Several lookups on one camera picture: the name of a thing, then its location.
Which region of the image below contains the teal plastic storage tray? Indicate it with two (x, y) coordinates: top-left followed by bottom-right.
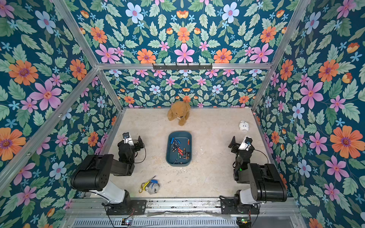
(166, 131), (193, 167)

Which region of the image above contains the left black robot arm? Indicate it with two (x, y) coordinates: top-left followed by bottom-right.
(70, 132), (144, 204)

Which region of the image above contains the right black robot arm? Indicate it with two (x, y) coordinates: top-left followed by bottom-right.
(228, 137), (288, 206)

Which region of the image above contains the brown teddy bear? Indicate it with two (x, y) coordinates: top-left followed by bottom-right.
(167, 101), (191, 126)

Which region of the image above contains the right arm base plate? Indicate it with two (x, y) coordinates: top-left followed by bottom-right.
(219, 196), (259, 215)

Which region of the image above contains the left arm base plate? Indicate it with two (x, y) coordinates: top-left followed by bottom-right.
(106, 199), (147, 216)

